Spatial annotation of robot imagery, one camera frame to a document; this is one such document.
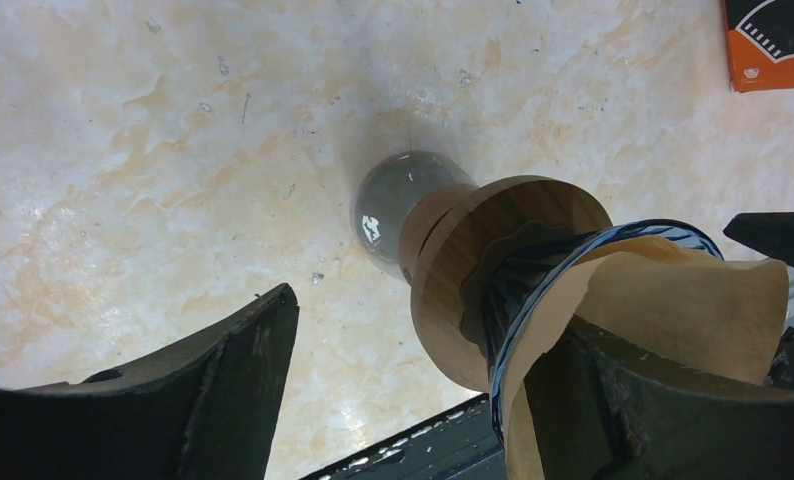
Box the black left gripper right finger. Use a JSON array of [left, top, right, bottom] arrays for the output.
[[525, 319, 794, 479]]

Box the brown paper coffee filter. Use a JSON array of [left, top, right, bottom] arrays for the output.
[[500, 235, 789, 479]]

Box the coffee filter box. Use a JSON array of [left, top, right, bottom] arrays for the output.
[[720, 0, 794, 93]]

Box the blue glass dripper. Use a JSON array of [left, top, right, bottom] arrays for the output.
[[480, 219, 723, 441]]

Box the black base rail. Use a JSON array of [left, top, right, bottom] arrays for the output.
[[306, 394, 507, 480]]

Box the clear glass carafe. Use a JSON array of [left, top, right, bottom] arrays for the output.
[[352, 150, 476, 280]]

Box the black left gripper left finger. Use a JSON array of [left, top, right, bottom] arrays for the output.
[[0, 284, 299, 479]]

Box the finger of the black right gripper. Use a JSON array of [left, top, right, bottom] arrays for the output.
[[723, 212, 794, 268]]

